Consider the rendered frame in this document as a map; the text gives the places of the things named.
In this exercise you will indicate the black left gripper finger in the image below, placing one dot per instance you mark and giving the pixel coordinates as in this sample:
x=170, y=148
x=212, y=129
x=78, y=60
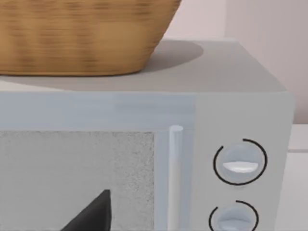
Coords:
x=96, y=213

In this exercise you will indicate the pale microwave door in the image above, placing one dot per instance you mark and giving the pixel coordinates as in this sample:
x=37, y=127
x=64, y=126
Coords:
x=72, y=115

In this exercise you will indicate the pale microwave knob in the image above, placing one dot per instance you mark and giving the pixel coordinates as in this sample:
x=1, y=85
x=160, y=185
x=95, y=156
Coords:
x=234, y=220
x=240, y=163

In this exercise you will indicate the woven wicker basket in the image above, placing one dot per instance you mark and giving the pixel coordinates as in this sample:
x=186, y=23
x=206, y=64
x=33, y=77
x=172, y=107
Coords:
x=79, y=36

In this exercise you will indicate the pale microwave oven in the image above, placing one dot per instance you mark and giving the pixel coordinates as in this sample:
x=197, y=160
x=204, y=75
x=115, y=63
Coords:
x=240, y=108

